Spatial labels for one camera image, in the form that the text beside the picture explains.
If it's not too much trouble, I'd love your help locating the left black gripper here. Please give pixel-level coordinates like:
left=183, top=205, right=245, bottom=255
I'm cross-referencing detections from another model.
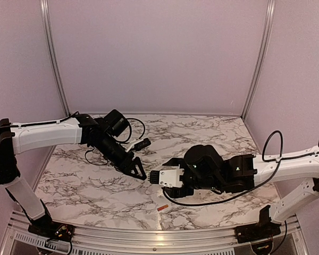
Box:
left=94, top=132, right=147, bottom=179

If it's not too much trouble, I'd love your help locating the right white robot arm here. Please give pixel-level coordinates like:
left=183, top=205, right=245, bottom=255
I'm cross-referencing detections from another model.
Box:
left=155, top=142, right=319, bottom=238

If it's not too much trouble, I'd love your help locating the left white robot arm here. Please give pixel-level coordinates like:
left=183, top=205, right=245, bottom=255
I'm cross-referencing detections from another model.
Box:
left=0, top=109, right=150, bottom=236

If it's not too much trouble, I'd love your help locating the orange AA battery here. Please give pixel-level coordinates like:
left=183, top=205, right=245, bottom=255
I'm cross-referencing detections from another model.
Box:
left=157, top=205, right=169, bottom=211

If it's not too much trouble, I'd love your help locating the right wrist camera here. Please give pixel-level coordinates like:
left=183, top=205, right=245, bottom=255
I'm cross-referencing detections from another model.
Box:
left=148, top=169, right=183, bottom=188

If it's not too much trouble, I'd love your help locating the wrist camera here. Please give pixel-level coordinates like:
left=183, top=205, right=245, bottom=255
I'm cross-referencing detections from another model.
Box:
left=148, top=169, right=183, bottom=188
left=126, top=138, right=151, bottom=152

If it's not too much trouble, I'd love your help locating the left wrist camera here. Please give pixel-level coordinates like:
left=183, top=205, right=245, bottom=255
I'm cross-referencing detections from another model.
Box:
left=126, top=138, right=151, bottom=152

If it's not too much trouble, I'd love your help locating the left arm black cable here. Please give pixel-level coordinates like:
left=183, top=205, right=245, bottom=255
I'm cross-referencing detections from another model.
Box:
left=85, top=117, right=146, bottom=165

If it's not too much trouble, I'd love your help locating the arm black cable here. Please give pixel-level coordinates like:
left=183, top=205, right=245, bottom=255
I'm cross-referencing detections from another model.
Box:
left=163, top=130, right=285, bottom=206
left=85, top=117, right=146, bottom=165

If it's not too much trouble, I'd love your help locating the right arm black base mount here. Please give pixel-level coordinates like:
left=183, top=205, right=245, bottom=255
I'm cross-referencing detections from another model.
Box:
left=234, top=223, right=281, bottom=243

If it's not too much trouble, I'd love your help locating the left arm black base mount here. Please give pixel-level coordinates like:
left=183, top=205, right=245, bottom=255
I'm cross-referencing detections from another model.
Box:
left=28, top=222, right=74, bottom=242

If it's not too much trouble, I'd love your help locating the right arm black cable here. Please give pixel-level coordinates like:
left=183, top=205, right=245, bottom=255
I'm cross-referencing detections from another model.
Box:
left=163, top=130, right=285, bottom=206

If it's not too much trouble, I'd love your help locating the left aluminium corner post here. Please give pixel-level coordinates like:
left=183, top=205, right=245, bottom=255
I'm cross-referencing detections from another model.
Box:
left=40, top=0, right=70, bottom=116

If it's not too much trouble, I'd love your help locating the aluminium corner post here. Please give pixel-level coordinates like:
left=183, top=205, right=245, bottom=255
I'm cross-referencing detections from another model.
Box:
left=241, top=0, right=276, bottom=122
left=40, top=0, right=70, bottom=116

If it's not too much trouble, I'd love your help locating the right aluminium corner post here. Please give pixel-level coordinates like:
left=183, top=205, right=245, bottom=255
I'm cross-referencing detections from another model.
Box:
left=241, top=0, right=276, bottom=122

